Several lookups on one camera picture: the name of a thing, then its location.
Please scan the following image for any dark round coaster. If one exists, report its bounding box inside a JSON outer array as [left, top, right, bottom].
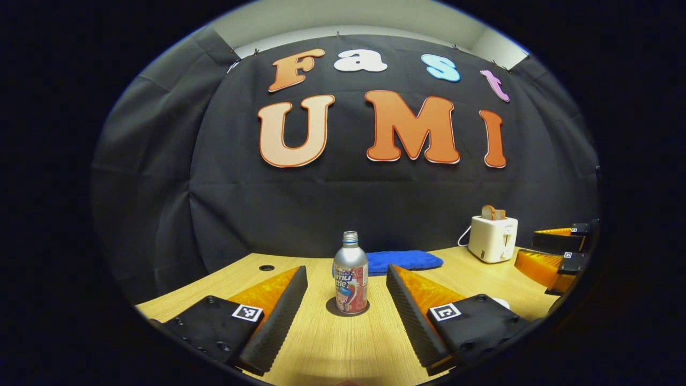
[[326, 298, 370, 317]]

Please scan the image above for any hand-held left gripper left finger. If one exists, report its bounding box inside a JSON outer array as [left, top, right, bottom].
[[152, 265, 309, 377]]

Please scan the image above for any silver water bottle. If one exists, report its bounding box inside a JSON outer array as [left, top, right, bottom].
[[333, 231, 369, 314]]

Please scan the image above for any blue folded towel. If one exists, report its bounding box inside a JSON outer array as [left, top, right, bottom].
[[332, 250, 444, 277]]

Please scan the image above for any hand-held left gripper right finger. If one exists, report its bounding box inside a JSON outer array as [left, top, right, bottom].
[[386, 264, 542, 377]]

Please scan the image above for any white toaster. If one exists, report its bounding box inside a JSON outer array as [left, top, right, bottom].
[[468, 215, 519, 264]]

